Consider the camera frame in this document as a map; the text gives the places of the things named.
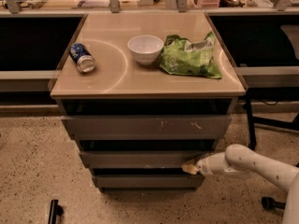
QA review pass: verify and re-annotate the white bowl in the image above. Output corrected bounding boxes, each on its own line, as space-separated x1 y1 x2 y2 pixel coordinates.
127 35 164 65

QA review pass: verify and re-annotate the blue soda can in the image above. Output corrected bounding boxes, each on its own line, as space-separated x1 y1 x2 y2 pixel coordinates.
69 43 95 73

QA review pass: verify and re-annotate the grey drawer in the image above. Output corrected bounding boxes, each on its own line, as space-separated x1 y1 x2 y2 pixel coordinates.
79 150 206 169
62 115 232 140
92 175 204 189

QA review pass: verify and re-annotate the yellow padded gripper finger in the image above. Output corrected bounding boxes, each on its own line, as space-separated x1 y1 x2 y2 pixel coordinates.
181 160 199 175

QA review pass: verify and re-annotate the grey bottom drawer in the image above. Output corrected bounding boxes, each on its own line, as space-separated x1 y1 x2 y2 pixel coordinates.
92 175 204 189

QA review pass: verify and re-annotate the black table leg frame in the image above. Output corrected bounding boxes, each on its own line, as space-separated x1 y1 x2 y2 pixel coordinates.
244 96 299 150

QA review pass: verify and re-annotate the black chair caster leg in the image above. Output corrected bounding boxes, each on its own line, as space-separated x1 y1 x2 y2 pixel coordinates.
262 197 286 210

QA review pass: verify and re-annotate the green chip bag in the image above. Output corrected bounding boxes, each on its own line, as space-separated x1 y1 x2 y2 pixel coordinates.
160 32 222 79

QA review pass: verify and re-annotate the grey top drawer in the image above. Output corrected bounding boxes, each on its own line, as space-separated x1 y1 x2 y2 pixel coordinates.
62 115 232 140

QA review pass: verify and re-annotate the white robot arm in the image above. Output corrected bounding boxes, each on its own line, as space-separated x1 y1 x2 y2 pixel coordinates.
181 144 299 224

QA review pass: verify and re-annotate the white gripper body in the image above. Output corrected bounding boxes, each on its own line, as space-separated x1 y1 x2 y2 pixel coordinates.
195 152 228 176

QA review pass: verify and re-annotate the grey drawer cabinet beige top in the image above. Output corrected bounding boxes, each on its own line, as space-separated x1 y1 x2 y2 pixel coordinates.
50 10 249 194

